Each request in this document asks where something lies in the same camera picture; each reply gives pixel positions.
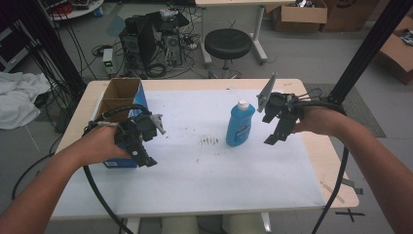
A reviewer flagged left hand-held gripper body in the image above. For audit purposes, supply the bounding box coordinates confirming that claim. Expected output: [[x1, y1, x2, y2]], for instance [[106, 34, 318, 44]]
[[114, 111, 168, 154]]

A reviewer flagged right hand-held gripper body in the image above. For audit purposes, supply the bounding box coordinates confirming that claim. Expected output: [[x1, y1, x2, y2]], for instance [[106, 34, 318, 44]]
[[255, 72, 305, 132]]

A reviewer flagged blue bottle with white cap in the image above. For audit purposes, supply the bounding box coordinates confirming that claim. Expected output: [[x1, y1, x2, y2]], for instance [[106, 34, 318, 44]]
[[225, 98, 257, 148]]

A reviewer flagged blue cardboard box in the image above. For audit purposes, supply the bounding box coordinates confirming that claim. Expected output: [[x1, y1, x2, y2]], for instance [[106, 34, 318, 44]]
[[92, 77, 151, 170]]

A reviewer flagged person's right hand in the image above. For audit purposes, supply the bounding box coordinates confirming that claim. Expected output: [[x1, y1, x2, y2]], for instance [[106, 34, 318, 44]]
[[291, 105, 329, 137]]

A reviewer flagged person's left hand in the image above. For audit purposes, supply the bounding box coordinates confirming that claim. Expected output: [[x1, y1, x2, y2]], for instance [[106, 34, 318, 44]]
[[81, 124, 131, 168]]

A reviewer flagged light wooden table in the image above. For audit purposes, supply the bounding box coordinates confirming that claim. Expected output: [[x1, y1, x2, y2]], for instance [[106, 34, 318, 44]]
[[50, 78, 360, 222]]

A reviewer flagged white table mat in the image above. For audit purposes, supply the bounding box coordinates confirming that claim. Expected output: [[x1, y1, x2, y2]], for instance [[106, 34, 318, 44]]
[[52, 89, 326, 219]]

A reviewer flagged white background table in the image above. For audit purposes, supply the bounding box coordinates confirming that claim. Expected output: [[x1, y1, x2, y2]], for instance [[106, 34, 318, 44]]
[[194, 0, 297, 66]]

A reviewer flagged small white power supply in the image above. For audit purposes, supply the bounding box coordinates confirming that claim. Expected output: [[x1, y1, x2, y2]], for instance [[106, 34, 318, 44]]
[[101, 48, 115, 76]]

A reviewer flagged thin wooden stick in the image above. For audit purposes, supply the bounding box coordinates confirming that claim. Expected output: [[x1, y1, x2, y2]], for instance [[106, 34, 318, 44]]
[[319, 180, 346, 205]]

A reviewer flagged grey floor mat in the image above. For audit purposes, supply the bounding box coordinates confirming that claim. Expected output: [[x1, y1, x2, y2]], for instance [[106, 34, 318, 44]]
[[303, 83, 388, 138]]

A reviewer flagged grey computer tower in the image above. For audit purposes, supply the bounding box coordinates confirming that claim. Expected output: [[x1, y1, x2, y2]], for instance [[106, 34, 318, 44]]
[[161, 32, 183, 68]]

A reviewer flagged black round stool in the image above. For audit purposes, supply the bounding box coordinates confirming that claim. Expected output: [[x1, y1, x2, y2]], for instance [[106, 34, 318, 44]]
[[204, 27, 254, 80]]

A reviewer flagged black computer tower with monitor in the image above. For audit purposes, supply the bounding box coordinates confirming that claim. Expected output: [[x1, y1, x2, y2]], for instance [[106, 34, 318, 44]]
[[118, 11, 190, 78]]

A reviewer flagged grey tape strip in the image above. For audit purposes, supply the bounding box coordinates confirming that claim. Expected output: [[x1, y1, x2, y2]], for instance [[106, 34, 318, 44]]
[[340, 177, 364, 196]]

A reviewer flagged open brown cardboard box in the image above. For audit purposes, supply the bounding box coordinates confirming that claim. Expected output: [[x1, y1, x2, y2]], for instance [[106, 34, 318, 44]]
[[271, 0, 329, 34]]

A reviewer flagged white power strip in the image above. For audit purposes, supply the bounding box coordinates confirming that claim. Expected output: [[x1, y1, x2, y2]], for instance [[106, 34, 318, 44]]
[[182, 34, 200, 52]]

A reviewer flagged black tape cross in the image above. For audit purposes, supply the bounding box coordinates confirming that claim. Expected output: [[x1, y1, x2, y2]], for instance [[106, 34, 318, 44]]
[[334, 208, 366, 223]]

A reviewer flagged tall brown cardboard box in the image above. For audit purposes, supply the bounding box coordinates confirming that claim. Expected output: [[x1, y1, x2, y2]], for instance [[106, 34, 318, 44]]
[[320, 0, 382, 33]]

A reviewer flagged brown cardboard box with flap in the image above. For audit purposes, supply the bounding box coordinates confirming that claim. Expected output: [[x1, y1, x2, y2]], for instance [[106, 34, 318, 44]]
[[374, 15, 413, 87]]

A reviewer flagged white cloth heap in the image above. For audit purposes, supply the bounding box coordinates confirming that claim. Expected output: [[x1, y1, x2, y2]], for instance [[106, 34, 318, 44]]
[[0, 70, 52, 131]]

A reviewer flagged round white table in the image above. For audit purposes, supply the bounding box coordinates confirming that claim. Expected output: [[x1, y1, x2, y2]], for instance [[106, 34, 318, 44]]
[[38, 0, 105, 21]]

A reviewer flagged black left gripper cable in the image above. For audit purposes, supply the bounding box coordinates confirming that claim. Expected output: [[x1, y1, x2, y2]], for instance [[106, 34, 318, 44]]
[[82, 103, 153, 234]]

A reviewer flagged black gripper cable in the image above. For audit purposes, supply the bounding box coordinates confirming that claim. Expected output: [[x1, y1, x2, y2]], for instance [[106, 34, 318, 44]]
[[287, 88, 351, 234], [82, 103, 153, 234]]

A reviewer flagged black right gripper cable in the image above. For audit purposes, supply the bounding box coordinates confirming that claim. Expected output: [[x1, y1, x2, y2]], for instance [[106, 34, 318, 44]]
[[287, 88, 351, 234]]

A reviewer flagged black metal frame post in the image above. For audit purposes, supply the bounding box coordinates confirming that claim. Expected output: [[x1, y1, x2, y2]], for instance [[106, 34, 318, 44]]
[[325, 0, 413, 105]]

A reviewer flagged black floor cable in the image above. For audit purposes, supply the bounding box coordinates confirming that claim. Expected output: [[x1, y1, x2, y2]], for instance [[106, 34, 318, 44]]
[[11, 152, 56, 201]]

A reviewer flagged black post with cable bundle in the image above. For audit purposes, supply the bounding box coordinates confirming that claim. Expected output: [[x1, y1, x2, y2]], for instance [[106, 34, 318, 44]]
[[5, 0, 88, 100]]

